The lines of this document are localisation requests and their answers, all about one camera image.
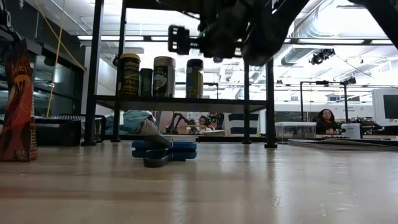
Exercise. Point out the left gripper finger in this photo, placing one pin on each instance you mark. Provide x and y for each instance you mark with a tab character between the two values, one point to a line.
6	25

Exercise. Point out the black-lid glass spice jar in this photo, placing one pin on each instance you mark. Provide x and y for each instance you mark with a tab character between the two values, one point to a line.
194	79

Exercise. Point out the yellow-lid chili onion spice jar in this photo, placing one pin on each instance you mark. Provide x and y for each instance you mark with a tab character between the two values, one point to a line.
129	76

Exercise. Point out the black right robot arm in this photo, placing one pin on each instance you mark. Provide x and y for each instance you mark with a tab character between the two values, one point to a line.
270	37

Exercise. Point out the background black robot arm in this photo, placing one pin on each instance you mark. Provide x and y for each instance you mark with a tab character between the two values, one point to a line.
178	121

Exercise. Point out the black metal wooden shelf rack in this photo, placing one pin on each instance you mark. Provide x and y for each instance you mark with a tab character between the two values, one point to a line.
186	104

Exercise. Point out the person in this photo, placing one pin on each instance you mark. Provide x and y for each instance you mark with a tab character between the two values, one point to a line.
326	119
203	122

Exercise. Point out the blue white striped box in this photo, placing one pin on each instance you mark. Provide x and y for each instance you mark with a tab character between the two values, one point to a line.
236	124

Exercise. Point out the black ceiling spotlight cluster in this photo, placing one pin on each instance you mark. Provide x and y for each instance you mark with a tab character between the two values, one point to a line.
323	55

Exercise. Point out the ceiling light strip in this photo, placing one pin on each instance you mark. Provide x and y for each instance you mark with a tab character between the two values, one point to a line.
109	38
342	41

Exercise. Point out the white plastic tray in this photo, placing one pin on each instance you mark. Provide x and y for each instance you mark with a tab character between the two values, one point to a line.
183	137

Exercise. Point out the clear plastic box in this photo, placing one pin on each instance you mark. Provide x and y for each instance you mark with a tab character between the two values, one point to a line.
295	131

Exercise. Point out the hanging ceiling track fixture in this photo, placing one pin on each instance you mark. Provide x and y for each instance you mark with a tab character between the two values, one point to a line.
346	6

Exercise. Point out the blue T-shaped hand tool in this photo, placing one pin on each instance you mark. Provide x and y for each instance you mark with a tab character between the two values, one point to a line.
164	152

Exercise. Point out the white countertop appliance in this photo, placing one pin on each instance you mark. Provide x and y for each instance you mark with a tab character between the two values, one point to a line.
351	131

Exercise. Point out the white computer monitor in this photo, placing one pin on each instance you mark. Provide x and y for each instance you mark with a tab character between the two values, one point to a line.
385	109

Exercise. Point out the black camera stand frame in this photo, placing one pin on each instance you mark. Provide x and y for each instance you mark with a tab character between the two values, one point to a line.
345	99

